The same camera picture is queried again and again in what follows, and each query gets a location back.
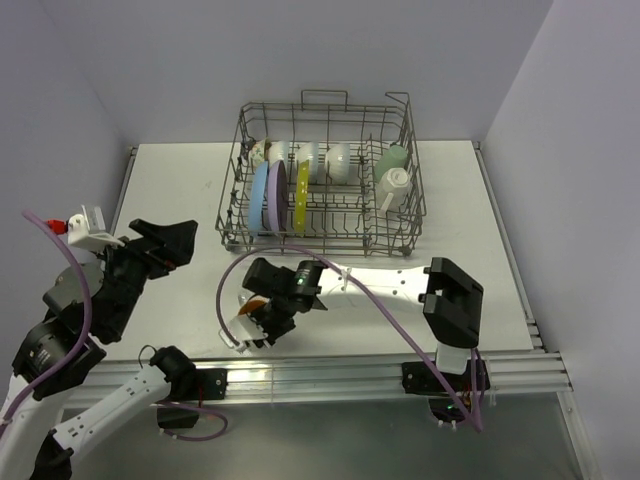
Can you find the lilac plastic plate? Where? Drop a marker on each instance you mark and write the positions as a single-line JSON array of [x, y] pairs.
[[277, 197]]

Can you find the aluminium frame rail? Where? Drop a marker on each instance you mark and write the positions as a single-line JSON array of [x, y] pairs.
[[362, 418]]

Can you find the floral mug orange inside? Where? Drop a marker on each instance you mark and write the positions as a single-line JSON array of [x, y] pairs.
[[252, 304]]

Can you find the white bowl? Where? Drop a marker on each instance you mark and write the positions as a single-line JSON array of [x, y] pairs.
[[279, 151], [309, 152], [337, 163]]

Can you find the floral painted bowl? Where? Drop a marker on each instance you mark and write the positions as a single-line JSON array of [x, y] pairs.
[[259, 152]]

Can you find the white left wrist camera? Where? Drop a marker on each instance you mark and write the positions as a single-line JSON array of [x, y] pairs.
[[85, 230]]

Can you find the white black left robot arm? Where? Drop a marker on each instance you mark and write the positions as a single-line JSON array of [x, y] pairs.
[[89, 307]]

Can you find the cream white mug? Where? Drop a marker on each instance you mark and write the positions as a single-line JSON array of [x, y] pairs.
[[392, 190]]

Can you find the grey wire dish rack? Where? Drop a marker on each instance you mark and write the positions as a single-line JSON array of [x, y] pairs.
[[341, 219]]

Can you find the blue plastic plate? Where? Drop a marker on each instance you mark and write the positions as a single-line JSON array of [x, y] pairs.
[[257, 198]]

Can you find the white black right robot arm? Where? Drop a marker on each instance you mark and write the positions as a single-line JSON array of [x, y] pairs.
[[449, 299]]

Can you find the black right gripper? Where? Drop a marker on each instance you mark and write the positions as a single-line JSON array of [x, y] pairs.
[[273, 333]]

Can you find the green polka-dot plate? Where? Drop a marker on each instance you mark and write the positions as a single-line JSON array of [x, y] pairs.
[[302, 183]]

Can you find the green cup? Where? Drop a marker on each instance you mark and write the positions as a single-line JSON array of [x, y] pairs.
[[394, 157]]

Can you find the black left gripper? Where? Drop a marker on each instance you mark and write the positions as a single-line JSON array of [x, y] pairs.
[[177, 241]]

